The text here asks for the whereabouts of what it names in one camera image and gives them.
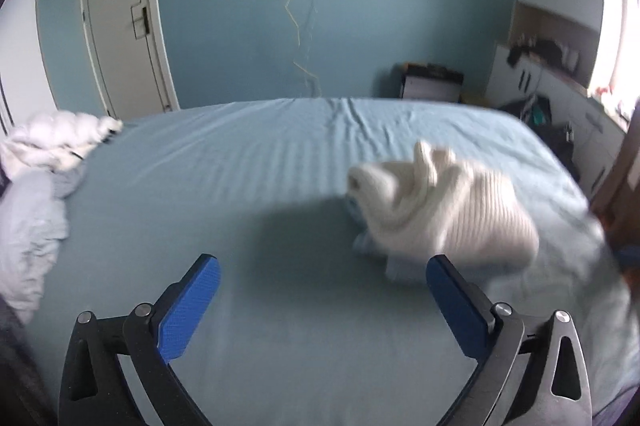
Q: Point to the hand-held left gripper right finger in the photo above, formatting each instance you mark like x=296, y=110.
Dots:
x=455, y=306

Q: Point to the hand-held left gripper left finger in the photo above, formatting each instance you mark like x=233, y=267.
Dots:
x=192, y=306

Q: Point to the blue and white knit sweater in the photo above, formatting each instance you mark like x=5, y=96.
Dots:
x=450, y=216

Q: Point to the bed with teal sheet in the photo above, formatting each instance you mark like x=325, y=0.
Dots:
x=225, y=186

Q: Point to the grey-blue crumpled quilt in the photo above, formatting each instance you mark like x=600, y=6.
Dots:
x=30, y=226

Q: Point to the dark plaid cloth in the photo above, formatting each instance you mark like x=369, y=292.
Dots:
x=20, y=366

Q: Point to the black bag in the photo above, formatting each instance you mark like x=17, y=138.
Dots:
x=555, y=140

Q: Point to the wooden chair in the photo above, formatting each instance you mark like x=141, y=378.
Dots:
x=620, y=165

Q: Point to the white puffy duvet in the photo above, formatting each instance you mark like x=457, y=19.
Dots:
x=50, y=138

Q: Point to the black bedside box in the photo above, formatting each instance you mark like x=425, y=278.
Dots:
x=432, y=83

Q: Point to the white lower cabinet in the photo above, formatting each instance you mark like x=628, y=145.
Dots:
x=590, y=120

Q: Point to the black clothing on counter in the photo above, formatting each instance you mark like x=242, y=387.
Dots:
x=545, y=51

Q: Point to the white wardrobe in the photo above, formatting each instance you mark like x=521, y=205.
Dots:
x=22, y=55

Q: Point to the bright window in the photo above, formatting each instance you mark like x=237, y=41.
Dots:
x=617, y=20

